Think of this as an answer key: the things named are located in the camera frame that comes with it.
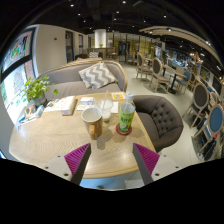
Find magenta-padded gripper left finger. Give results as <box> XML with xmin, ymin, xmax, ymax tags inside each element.
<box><xmin>43</xmin><ymin>142</ymin><xmax>93</xmax><ymax>186</ymax></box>

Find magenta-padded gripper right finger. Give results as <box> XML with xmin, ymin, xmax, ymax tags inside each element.
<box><xmin>132</xmin><ymin>142</ymin><xmax>183</xmax><ymax>186</ymax></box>

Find clear green-labelled drink bottle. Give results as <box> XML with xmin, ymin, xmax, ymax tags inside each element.
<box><xmin>117</xmin><ymin>92</ymin><xmax>137</xmax><ymax>135</ymax></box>

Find brown mug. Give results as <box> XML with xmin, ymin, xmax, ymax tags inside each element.
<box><xmin>80</xmin><ymin>106</ymin><xmax>104</xmax><ymax>141</ymax></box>

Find dark tufted armchair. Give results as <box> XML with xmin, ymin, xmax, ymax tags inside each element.
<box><xmin>132</xmin><ymin>94</ymin><xmax>185</xmax><ymax>154</ymax></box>

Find flat round red coaster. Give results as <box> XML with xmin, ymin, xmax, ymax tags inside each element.
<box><xmin>115</xmin><ymin>123</ymin><xmax>133</xmax><ymax>137</ymax></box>

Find blue and white card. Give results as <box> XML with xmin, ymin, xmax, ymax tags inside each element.
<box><xmin>76</xmin><ymin>96</ymin><xmax>96</xmax><ymax>112</ymax></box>

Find white printed leaflet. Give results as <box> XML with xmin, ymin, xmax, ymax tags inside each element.
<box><xmin>43</xmin><ymin>97</ymin><xmax>73</xmax><ymax>113</ymax></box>

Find clear plastic cup with straw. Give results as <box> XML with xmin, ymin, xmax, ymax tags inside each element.
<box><xmin>96</xmin><ymin>89</ymin><xmax>115</xmax><ymax>123</ymax></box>

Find small blue box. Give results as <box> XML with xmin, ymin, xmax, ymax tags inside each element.
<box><xmin>34</xmin><ymin>105</ymin><xmax>45</xmax><ymax>118</ymax></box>

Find white napkin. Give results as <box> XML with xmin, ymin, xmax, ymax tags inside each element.
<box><xmin>110</xmin><ymin>100</ymin><xmax>120</xmax><ymax>114</ymax></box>

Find yellow square card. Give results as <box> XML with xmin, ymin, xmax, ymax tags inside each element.
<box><xmin>110</xmin><ymin>91</ymin><xmax>126</xmax><ymax>102</ymax></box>

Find green potted plant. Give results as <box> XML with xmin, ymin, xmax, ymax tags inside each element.
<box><xmin>23</xmin><ymin>74</ymin><xmax>59</xmax><ymax>108</ymax></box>

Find curved grey sofa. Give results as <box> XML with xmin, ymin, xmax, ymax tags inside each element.
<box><xmin>39</xmin><ymin>58</ymin><xmax>129</xmax><ymax>101</ymax></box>

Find grey chevron cushion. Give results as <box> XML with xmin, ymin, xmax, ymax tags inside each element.
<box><xmin>78</xmin><ymin>61</ymin><xmax>118</xmax><ymax>90</ymax></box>

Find group of dining chairs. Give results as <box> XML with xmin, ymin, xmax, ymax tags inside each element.
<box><xmin>124</xmin><ymin>49</ymin><xmax>224</xmax><ymax>161</ymax></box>

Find white round column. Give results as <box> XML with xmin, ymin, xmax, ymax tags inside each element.
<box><xmin>93</xmin><ymin>28</ymin><xmax>108</xmax><ymax>49</ymax></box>

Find group of ceiling lights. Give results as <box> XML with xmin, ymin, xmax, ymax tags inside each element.
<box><xmin>68</xmin><ymin>0</ymin><xmax>214</xmax><ymax>48</ymax></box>

